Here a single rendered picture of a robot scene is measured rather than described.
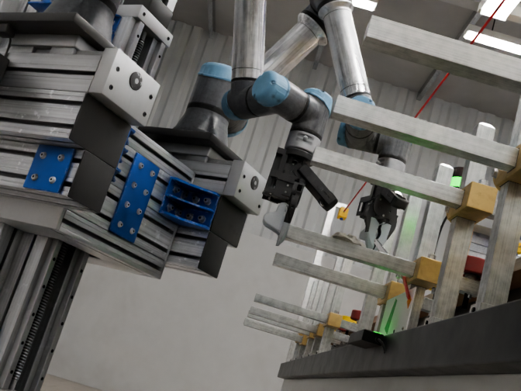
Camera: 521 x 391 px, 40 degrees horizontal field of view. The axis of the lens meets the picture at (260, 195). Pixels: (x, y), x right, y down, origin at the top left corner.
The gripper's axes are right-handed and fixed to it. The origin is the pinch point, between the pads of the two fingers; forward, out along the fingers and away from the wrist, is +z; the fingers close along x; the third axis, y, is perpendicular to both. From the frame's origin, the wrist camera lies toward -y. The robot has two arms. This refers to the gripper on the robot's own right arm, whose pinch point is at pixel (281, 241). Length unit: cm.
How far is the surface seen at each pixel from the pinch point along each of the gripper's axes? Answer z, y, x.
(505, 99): -426, -248, -711
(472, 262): -7.7, -40.1, 3.9
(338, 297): -13, -32, -127
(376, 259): -2.3, -20.5, 1.6
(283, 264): 0.4, -2.8, -23.5
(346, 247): -2.8, -13.7, 1.5
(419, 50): -11, -6, 77
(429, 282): -0.4, -32.0, 4.5
